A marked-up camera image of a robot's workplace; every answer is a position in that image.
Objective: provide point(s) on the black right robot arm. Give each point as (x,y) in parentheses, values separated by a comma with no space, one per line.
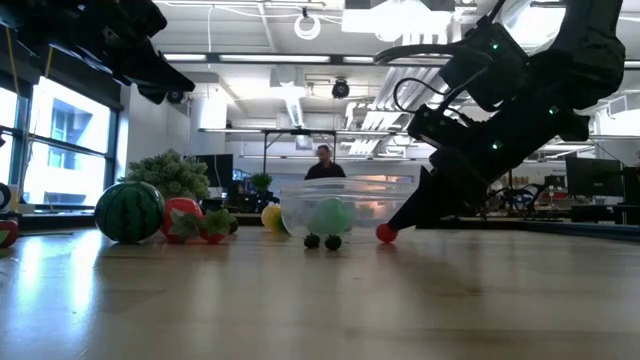
(575,60)

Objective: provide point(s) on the black toy blueberry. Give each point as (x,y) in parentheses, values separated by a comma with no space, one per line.
(311,241)
(333,242)

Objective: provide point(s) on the person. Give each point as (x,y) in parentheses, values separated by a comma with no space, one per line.
(325,171)

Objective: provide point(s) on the black ceiling spotlight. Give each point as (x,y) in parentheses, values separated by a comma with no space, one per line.
(176,98)
(340,89)

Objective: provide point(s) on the small tomato with green leaves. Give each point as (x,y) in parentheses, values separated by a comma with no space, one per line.
(7,232)

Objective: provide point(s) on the small green desk plant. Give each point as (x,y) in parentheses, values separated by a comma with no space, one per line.
(261,181)

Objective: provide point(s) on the yellow toy pineapple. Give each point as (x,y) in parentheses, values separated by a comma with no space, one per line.
(271,217)

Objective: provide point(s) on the red toy tomato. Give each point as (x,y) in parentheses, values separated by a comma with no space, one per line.
(181,204)

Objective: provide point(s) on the green toy fruit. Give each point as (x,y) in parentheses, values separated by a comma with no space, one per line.
(329,216)

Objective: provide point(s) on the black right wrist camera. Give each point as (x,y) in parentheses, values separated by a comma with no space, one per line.
(435,127)

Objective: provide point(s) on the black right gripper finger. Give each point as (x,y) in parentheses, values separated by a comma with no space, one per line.
(412,197)
(440,202)

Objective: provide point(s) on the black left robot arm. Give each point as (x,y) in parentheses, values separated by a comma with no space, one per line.
(40,20)

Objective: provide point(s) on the artificial green potted plant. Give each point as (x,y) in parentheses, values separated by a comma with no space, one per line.
(167,172)

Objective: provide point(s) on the large glass window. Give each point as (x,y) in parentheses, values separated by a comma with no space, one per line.
(65,150)

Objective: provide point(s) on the striped toy watermelon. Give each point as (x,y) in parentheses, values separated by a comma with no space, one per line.
(129,212)

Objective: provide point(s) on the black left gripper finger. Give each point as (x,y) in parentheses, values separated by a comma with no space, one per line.
(155,87)
(167,67)

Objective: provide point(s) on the long ceiling light strip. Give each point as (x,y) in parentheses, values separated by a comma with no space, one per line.
(270,58)

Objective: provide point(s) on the clear plastic tupperware container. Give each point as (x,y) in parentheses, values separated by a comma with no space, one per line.
(370,200)

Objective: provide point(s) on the black metal rig frame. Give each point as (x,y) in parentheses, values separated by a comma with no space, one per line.
(300,132)

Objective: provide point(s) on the black aluminium table frame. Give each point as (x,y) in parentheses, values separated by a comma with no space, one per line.
(550,227)

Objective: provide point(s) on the black computer monitor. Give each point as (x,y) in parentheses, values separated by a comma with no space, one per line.
(592,176)
(632,185)
(215,170)

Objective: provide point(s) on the bright red toy cherry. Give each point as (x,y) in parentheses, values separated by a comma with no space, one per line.
(386,233)

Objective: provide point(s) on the black toy blackberry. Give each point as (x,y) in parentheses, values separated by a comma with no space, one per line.
(234,227)

